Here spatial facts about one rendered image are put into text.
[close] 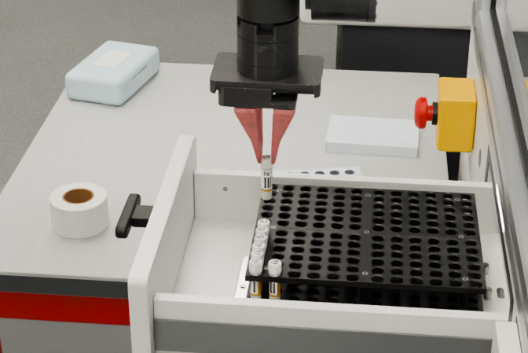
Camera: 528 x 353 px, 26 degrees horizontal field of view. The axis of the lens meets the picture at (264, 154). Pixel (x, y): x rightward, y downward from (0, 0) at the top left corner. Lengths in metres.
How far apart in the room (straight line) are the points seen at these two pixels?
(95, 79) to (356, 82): 0.40
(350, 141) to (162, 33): 2.51
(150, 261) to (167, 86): 0.77
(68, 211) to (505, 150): 0.54
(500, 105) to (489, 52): 0.14
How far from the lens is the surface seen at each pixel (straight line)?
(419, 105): 1.42
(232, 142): 1.61
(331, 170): 1.46
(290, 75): 1.05
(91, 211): 1.39
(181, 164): 1.20
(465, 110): 1.40
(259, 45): 1.03
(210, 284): 1.17
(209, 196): 1.26
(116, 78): 1.71
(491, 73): 1.28
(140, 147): 1.60
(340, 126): 1.62
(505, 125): 1.16
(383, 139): 1.59
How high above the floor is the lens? 1.50
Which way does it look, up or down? 28 degrees down
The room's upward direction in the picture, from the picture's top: straight up
